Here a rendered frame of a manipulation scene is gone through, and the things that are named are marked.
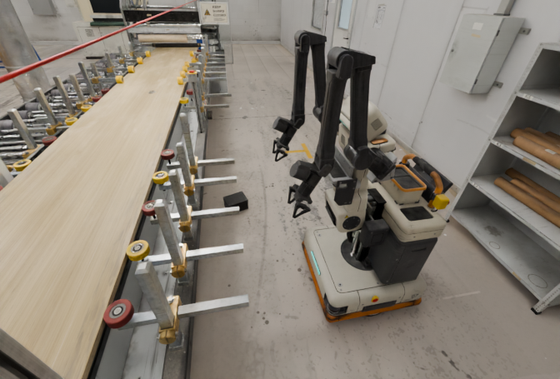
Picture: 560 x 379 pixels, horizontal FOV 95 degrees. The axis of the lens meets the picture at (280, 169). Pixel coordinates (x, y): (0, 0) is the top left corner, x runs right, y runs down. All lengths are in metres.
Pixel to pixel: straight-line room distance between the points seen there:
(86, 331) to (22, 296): 0.30
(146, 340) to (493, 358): 1.92
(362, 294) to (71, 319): 1.40
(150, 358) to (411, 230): 1.26
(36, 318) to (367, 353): 1.60
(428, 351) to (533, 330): 0.76
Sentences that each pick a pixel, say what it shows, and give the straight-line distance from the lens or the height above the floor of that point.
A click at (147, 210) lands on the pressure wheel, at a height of 0.91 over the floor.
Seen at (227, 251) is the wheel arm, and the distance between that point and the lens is 1.19.
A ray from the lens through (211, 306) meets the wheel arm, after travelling 1.05.
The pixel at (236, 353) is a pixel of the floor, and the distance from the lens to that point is 1.88.
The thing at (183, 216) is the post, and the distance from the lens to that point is 1.33.
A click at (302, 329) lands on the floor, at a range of 1.93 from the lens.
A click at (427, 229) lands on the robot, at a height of 0.78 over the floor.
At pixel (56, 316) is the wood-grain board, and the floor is 0.90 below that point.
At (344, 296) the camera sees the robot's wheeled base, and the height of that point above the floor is 0.28.
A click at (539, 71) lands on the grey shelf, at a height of 1.38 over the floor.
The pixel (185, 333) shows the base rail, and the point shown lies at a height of 0.70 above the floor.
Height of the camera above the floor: 1.76
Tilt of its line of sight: 34 degrees down
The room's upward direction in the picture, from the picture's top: 2 degrees clockwise
